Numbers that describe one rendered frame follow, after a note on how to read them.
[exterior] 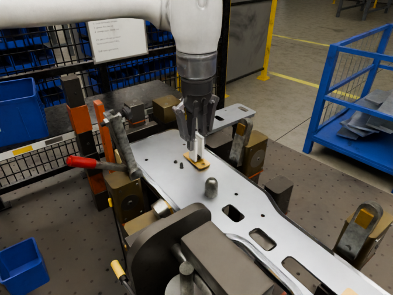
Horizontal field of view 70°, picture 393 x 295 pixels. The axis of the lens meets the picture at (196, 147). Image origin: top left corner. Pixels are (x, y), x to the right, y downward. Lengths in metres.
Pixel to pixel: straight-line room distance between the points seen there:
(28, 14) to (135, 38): 0.61
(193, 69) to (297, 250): 0.42
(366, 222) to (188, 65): 0.46
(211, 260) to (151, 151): 0.54
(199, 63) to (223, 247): 0.39
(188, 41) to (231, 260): 0.42
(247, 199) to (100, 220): 0.58
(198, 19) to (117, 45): 0.62
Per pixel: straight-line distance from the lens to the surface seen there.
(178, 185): 0.71
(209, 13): 0.59
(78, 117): 0.89
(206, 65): 0.62
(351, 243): 0.64
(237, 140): 0.78
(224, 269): 0.34
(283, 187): 0.75
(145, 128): 0.95
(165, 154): 0.82
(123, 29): 1.16
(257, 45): 3.99
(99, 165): 0.62
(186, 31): 0.59
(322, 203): 1.18
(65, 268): 1.00
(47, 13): 0.64
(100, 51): 1.14
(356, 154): 2.53
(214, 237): 0.36
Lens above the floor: 1.47
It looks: 34 degrees down
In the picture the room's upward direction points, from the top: straight up
